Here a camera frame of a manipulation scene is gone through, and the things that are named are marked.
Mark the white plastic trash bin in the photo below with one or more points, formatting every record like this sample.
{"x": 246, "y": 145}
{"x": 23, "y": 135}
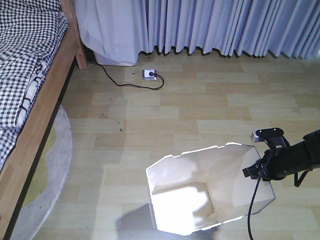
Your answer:
{"x": 204, "y": 188}

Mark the black white checkered bedding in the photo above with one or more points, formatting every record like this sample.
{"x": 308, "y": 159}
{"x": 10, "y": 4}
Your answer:
{"x": 31, "y": 32}

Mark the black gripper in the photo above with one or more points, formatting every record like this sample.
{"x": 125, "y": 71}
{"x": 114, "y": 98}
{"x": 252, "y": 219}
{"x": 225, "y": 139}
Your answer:
{"x": 277, "y": 168}

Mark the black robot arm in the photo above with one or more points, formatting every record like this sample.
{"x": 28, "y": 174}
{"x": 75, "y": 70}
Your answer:
{"x": 308, "y": 156}

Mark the wooden bed frame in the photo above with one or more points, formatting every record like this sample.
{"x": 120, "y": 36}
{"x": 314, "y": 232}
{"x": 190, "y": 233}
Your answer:
{"x": 19, "y": 168}

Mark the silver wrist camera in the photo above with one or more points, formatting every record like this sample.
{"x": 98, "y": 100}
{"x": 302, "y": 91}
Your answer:
{"x": 274, "y": 137}

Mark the silver floor outlet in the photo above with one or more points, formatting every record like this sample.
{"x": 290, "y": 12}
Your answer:
{"x": 149, "y": 74}

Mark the light grey pleated curtain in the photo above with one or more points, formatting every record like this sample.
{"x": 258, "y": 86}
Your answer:
{"x": 117, "y": 31}

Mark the grey round rug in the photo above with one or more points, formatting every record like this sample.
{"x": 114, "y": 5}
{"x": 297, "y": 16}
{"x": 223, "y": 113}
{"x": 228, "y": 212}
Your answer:
{"x": 48, "y": 179}

